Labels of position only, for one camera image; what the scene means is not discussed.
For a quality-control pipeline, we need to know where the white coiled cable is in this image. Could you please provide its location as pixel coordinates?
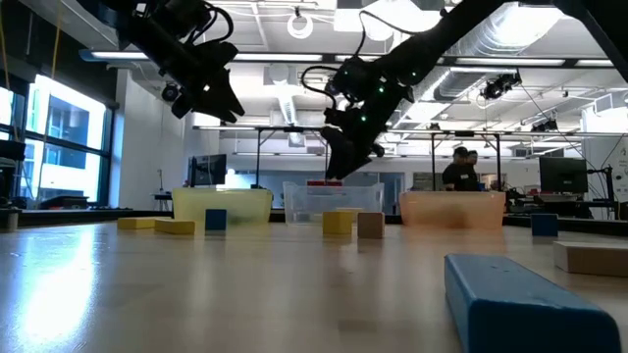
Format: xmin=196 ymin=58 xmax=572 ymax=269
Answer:
xmin=287 ymin=13 xmax=315 ymax=40

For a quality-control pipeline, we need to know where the black computer monitor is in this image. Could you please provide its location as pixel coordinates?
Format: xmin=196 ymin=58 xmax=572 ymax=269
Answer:
xmin=539 ymin=156 xmax=590 ymax=194
xmin=187 ymin=153 xmax=229 ymax=188

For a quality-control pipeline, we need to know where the clear plastic bin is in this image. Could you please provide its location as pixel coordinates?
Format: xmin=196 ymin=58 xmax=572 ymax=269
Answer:
xmin=282 ymin=181 xmax=386 ymax=226

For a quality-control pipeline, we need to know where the natural wood block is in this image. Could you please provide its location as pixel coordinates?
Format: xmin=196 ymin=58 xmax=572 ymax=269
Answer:
xmin=553 ymin=240 xmax=628 ymax=278

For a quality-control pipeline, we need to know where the yellow translucent plastic bin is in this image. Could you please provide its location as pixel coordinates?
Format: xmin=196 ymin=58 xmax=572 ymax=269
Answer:
xmin=171 ymin=187 xmax=274 ymax=229

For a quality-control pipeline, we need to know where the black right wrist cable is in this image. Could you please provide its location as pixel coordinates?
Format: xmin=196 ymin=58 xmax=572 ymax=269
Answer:
xmin=300 ymin=9 xmax=411 ymax=111

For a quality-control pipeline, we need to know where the long blue block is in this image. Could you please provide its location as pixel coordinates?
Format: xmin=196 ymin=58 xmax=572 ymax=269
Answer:
xmin=444 ymin=252 xmax=623 ymax=353

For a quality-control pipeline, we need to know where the small grey post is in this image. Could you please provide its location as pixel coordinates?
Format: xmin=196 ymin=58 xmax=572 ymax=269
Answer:
xmin=0 ymin=208 xmax=21 ymax=232

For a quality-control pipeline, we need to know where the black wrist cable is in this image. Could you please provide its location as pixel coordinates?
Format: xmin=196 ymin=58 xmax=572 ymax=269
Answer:
xmin=300 ymin=9 xmax=411 ymax=111
xmin=193 ymin=1 xmax=236 ymax=45

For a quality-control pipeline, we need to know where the yellow cube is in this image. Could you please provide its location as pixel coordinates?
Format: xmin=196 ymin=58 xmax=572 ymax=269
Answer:
xmin=322 ymin=210 xmax=353 ymax=236

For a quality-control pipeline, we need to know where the cluttered dark desk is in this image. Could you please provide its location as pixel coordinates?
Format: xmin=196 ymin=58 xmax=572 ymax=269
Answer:
xmin=504 ymin=188 xmax=620 ymax=221

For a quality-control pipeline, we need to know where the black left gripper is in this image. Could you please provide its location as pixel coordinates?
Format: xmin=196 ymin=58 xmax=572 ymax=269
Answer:
xmin=161 ymin=38 xmax=246 ymax=125

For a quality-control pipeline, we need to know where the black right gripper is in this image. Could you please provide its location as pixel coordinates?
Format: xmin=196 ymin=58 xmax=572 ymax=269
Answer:
xmin=320 ymin=96 xmax=394 ymax=180

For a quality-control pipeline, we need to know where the natural wood cube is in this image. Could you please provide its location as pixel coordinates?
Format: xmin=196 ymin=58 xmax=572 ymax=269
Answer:
xmin=356 ymin=211 xmax=386 ymax=240

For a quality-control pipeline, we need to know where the orange translucent plastic bin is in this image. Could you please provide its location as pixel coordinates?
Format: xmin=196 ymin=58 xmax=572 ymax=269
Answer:
xmin=398 ymin=190 xmax=507 ymax=232

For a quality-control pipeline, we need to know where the small blue cube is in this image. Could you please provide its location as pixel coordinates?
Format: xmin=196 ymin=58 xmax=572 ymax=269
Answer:
xmin=204 ymin=209 xmax=228 ymax=232
xmin=530 ymin=213 xmax=559 ymax=238

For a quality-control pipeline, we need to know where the black ceiling camera cluster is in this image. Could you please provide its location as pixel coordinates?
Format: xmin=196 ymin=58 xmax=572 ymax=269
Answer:
xmin=479 ymin=72 xmax=523 ymax=102

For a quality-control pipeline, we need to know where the black background rig frame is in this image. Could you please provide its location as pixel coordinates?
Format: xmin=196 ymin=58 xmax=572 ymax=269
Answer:
xmin=254 ymin=126 xmax=330 ymax=190
xmin=431 ymin=129 xmax=502 ymax=192

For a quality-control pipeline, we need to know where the black overhead beam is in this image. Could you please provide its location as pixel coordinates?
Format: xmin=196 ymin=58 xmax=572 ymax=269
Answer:
xmin=78 ymin=48 xmax=628 ymax=70

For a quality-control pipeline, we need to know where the silver ribbed ceiling duct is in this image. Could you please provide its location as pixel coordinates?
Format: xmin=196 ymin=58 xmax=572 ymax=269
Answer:
xmin=431 ymin=0 xmax=565 ymax=102

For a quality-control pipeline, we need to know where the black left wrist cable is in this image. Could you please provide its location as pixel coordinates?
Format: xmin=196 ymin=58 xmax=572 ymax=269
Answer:
xmin=193 ymin=1 xmax=236 ymax=45

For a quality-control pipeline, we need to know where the large window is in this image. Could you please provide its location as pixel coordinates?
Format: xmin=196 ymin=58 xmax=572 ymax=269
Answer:
xmin=0 ymin=73 xmax=114 ymax=207

